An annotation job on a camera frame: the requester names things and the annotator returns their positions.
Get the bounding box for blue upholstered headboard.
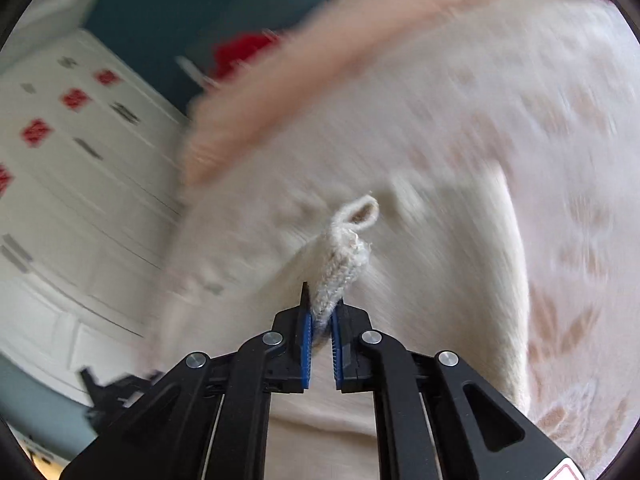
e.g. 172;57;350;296
85;0;341;116

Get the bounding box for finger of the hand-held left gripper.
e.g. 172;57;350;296
80;367;162;428

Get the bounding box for cream towel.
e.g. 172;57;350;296
145;160;533;480

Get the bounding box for white wardrobe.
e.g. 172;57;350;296
0;27;191;406

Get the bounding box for pink butterfly print blanket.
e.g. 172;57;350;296
280;0;640;480

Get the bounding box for pink duvet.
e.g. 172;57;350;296
182;0;551;186

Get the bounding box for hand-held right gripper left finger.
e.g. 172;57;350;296
60;282;313;480

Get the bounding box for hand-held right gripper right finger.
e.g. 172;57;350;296
330;302;587;480

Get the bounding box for red cloth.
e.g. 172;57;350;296
212;32;281;81

